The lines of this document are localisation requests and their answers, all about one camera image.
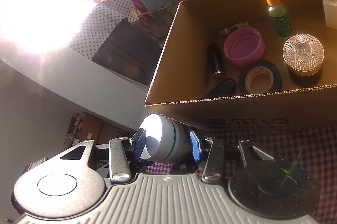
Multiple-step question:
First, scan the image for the dark jar with gold lid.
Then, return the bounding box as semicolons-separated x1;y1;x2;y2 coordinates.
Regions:
282;34;325;87

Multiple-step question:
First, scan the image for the white pill bottle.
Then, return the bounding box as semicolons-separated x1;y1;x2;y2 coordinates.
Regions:
139;114;194;164

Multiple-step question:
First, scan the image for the black lipstick tube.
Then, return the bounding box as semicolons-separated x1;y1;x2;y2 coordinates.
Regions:
208;43;225;79

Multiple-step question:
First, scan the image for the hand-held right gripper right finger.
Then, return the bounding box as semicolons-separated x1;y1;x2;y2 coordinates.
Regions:
188;128;274;184

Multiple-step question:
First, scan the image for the purple checked tablecloth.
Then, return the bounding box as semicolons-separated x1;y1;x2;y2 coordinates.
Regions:
143;126;337;224

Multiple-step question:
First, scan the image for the dark wooden cabinet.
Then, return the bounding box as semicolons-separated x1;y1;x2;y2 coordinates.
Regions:
92;17;162;86

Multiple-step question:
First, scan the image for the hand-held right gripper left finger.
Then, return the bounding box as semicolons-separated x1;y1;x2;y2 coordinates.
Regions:
54;129;148;183

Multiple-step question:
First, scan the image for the black tape roll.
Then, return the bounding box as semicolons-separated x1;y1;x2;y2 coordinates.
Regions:
239;61;282;95

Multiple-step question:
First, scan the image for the black key fob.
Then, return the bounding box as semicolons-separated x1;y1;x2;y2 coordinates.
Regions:
205;78;236;99

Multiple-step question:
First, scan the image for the brown cardboard box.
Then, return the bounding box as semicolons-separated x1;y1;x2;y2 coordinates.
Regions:
144;0;337;133

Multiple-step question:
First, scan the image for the green dropper bottle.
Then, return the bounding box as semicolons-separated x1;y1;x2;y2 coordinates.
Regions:
262;0;294;39

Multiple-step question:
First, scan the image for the pink plastic lid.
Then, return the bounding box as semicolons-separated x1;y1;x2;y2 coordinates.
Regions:
224;27;265;67

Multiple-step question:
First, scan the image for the green lip balm stick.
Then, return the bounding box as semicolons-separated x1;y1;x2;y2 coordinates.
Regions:
219;21;250;36

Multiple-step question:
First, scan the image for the white star-dotted cloth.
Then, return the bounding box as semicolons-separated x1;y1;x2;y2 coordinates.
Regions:
69;0;140;60

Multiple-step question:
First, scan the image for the white charger plug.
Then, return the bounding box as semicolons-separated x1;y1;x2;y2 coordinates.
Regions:
322;0;337;30

